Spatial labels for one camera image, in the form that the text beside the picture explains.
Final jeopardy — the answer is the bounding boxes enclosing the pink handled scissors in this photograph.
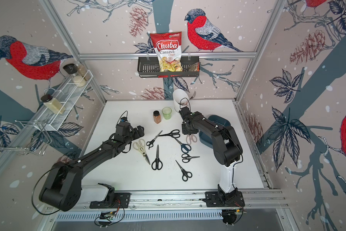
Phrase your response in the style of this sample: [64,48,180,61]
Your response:
[186,134,198,145]

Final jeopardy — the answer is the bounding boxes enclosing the black scissors wide handles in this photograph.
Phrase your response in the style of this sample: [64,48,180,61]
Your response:
[159,129,181,138]

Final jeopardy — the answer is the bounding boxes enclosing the cream kitchen shears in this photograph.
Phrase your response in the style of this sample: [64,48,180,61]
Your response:
[132,139,150,165]

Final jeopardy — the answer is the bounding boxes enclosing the blue handled scissors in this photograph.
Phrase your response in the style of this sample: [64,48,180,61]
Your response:
[174,138,192,154]

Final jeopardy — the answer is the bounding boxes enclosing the teal plastic storage box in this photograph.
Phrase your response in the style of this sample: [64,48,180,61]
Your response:
[199,115,231,149]

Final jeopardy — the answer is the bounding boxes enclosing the small black scissors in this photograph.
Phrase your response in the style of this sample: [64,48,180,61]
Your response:
[146,131,163,149]
[181,154,199,163]

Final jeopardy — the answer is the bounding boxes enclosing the large black scissors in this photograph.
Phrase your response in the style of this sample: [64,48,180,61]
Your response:
[151,145,163,170]

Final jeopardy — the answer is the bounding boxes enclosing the black scissors front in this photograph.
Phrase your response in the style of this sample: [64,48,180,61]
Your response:
[176,160,193,182]

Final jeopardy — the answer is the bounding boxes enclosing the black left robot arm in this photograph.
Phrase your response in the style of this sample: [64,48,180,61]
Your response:
[39,121,145,211]

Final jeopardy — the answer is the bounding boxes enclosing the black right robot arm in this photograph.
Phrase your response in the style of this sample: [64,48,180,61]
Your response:
[179,106,243,205]

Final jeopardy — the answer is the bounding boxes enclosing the green translucent cup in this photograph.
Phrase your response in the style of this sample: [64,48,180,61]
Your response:
[162,107,172,120]

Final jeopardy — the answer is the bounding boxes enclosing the white utensil holder cup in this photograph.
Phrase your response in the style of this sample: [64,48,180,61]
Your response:
[173,89,189,112]

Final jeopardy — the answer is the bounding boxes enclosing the brown spice jar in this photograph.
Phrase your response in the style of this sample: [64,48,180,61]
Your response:
[153,110,161,124]

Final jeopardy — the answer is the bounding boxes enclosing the clear glass jar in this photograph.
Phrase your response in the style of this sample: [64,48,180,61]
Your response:
[76,62,90,81]

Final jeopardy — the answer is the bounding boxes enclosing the yellow liquid glass bottle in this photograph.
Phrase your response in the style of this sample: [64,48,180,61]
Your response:
[41,94,66,115]

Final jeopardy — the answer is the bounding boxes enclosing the black lid spice grinder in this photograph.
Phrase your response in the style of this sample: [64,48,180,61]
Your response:
[63,64,87,88]

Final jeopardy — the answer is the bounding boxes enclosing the red Chuba chips bag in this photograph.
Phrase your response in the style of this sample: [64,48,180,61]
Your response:
[150,32,183,72]

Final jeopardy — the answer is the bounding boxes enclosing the white wire wall shelf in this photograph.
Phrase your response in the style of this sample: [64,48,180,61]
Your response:
[33,70,94,131]

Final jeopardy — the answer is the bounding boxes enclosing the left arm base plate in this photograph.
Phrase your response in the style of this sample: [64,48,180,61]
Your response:
[90,192,131,209]

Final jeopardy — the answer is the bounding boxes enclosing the black wire wall basket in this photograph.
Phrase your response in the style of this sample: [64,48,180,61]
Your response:
[137,56,200,78]

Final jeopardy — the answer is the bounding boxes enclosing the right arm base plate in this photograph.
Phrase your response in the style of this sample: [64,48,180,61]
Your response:
[202,190,245,208]

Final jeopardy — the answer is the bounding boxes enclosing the chrome wire rack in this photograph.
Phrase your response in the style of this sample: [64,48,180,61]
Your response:
[0,120,54,156]

